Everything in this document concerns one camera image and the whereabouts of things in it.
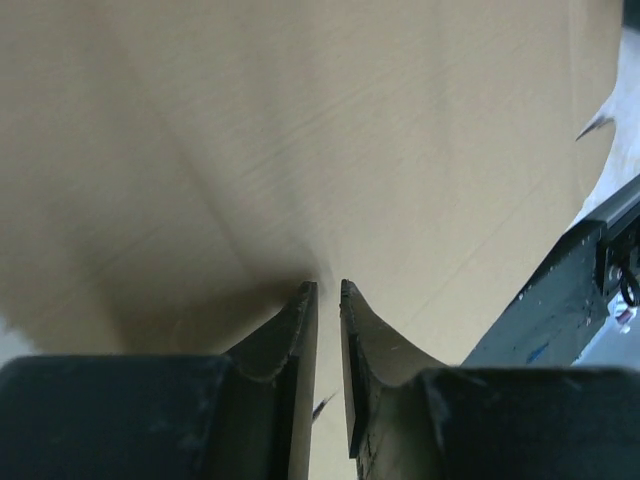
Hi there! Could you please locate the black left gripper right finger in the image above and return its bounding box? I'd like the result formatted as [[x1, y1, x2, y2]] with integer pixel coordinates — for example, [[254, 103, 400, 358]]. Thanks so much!
[[340, 280, 639, 479]]

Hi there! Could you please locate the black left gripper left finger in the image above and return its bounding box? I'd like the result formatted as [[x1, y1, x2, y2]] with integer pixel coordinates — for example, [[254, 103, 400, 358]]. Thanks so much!
[[1, 282, 318, 479]]

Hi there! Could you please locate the brown cardboard box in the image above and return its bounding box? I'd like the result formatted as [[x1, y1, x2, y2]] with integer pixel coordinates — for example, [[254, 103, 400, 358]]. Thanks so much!
[[1, 1, 622, 479]]

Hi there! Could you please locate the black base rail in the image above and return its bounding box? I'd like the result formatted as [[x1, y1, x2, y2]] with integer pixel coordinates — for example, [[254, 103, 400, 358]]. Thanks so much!
[[463, 179, 639, 367]]

